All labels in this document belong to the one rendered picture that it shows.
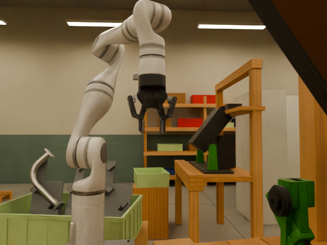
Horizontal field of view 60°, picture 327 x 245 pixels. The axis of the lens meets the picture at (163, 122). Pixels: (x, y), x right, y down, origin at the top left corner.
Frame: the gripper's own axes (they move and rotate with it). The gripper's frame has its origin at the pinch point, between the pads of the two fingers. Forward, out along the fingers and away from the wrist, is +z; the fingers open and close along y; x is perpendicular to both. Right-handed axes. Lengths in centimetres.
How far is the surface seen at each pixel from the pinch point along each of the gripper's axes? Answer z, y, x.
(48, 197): 32, -38, 70
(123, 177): 114, 46, 671
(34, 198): 33, -45, 76
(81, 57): -200, -65, 690
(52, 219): 35, -32, 44
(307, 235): 25.5, 34.2, -17.0
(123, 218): 35, -5, 36
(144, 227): 51, 9, 74
